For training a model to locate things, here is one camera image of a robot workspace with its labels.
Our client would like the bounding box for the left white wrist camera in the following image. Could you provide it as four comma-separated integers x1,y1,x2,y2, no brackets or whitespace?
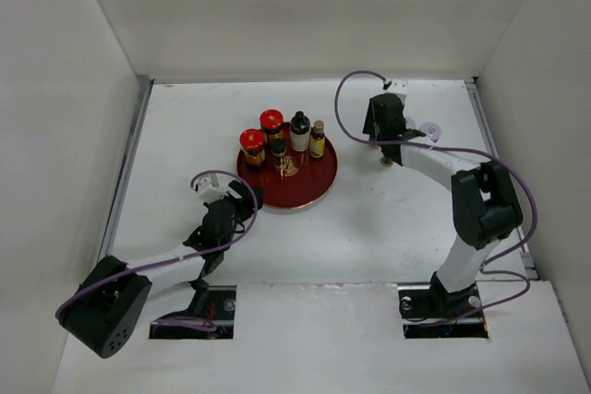
194,176,227,203

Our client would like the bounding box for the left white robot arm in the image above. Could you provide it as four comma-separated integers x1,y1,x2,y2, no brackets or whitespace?
55,176,263,359

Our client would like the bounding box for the yellow-label beige-cap spice bottle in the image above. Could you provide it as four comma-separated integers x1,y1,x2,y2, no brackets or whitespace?
309,120,325,159

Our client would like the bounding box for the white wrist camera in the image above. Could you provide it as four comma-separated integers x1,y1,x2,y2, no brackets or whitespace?
194,176,227,203
382,78,409,99

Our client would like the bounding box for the right aluminium table rail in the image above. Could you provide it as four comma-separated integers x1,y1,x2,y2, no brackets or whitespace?
464,78,538,265

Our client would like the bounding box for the aluminium table rail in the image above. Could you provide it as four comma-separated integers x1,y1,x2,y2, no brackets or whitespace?
89,75,154,269
464,78,538,265

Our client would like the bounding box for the white-lid spice jar left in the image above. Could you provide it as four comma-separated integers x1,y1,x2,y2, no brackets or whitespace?
405,118,416,129

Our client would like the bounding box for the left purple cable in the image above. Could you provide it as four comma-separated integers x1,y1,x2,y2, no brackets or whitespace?
54,171,259,335

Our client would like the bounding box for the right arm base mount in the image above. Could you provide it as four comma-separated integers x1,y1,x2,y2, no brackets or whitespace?
398,274,488,339

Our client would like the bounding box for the left aluminium table rail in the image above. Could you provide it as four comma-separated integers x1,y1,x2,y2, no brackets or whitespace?
89,75,154,269

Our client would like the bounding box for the white-lid spice jar right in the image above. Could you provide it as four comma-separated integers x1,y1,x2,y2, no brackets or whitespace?
419,122,441,143

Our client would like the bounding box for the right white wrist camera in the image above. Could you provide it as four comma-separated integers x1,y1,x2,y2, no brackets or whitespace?
382,78,409,99

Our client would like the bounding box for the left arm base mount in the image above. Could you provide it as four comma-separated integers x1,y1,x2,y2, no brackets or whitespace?
149,280,237,340

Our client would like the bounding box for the white-lid spice jar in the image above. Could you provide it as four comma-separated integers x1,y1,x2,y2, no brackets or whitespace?
405,118,416,129
419,122,441,143

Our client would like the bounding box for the clear salt grinder black top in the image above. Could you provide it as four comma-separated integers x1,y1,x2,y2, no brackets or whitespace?
289,111,310,152

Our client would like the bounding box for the red-lid dark sauce jar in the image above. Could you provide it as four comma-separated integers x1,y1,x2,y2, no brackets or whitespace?
259,109,283,144

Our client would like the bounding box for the round red lacquer tray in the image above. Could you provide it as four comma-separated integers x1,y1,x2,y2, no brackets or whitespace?
236,123,338,209

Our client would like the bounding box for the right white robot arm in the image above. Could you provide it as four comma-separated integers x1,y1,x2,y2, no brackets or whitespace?
362,93,523,316

